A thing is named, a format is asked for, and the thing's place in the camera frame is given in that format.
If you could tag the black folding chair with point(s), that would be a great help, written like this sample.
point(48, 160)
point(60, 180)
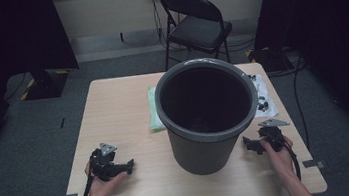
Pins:
point(201, 29)

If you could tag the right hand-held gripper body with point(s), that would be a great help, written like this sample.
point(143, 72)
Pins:
point(273, 138)

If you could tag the black curtain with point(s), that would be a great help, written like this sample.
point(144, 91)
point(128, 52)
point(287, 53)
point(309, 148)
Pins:
point(3, 35)
point(329, 8)

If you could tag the person's right hand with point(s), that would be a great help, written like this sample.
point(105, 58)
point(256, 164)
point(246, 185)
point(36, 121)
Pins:
point(282, 162)

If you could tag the person's left hand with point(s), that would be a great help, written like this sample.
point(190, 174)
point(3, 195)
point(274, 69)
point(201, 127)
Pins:
point(101, 191)

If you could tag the small black tape piece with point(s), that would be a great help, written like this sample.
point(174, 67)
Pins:
point(62, 123)

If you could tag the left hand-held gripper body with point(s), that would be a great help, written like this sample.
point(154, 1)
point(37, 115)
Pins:
point(103, 167)

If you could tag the panda print trash bag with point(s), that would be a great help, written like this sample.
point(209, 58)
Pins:
point(154, 110)

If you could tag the black floor stand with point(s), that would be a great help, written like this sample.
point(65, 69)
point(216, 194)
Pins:
point(270, 59)
point(46, 85)

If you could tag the dark grey trash bin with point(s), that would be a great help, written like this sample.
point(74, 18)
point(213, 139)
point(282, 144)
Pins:
point(200, 157)

